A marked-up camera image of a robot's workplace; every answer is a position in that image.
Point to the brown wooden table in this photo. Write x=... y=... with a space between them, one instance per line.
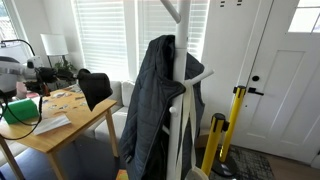
x=73 y=106

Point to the yellow stanchion post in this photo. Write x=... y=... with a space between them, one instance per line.
x=224 y=165
x=218 y=125

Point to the grey sofa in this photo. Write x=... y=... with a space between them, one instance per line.
x=122 y=91

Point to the grey patterned door mat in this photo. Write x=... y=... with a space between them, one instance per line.
x=249 y=166

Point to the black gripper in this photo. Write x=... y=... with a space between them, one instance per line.
x=51 y=75

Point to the black arc floor lamp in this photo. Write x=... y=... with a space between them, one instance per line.
x=16 y=47

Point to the black hat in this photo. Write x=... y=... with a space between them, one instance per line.
x=95 y=86

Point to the cream tote bag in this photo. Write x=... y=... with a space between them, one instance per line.
x=188 y=132

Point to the black door handle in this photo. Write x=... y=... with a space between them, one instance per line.
x=254 y=91

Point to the white front door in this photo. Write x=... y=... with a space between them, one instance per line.
x=286 y=68

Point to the white shade table lamp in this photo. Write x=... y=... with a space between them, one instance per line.
x=55 y=45

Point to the white coat rack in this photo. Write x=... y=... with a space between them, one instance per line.
x=180 y=14

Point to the white folded paper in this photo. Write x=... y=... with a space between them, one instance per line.
x=51 y=123

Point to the near yellow stanchion post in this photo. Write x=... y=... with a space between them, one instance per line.
x=218 y=125

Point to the far yellow stanchion post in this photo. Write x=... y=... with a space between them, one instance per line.
x=224 y=165

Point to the green plastic box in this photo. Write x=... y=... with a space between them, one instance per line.
x=20 y=110

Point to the green potted plant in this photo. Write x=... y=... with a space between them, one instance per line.
x=65 y=65

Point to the dark blue puffer vest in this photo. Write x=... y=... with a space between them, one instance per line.
x=143 y=144

